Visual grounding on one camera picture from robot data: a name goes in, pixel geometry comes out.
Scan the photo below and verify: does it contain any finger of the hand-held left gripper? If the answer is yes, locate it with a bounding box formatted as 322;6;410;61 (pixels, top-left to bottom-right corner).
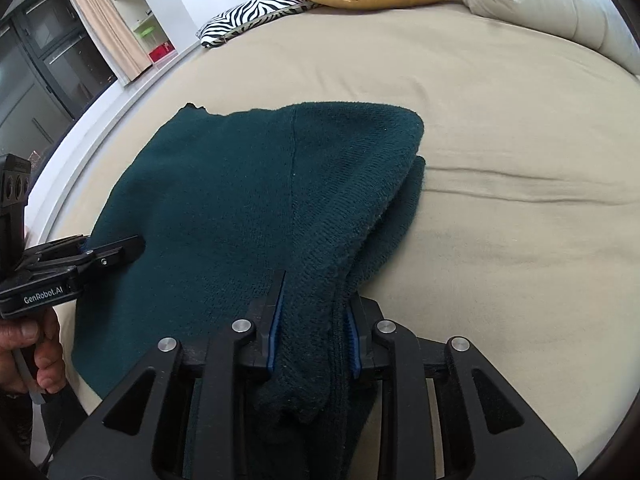
22;234;93;267
75;235;147;282

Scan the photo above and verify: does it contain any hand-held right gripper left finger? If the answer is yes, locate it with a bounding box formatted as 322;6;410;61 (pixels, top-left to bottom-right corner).
47;270;288;480

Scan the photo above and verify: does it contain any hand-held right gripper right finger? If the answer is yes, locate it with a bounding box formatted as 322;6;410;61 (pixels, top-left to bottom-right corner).
345;295;581;480

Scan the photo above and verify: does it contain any dark green knit sweater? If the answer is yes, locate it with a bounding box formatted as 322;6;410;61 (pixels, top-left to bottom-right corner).
71;101;427;480

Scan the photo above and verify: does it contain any person's left hand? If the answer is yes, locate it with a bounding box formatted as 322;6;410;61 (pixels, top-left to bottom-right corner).
0;310;67;395

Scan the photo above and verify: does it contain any white window ledge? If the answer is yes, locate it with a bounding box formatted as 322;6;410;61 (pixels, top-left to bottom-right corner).
25;50;201;241

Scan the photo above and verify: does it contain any dark glass cabinet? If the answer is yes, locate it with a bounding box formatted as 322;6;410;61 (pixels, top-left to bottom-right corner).
0;0;118;156

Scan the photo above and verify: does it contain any beige curtain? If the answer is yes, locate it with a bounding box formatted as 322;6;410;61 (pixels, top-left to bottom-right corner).
60;0;153;86

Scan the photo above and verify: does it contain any white shelf unit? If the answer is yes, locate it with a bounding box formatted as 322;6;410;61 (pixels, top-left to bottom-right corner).
92;0;176;68

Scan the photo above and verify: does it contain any zebra print pillow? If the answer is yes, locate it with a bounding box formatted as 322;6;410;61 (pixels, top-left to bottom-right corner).
196;0;321;49

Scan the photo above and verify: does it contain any bed with beige sheet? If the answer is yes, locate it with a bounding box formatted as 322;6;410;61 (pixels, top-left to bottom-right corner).
25;0;640;480

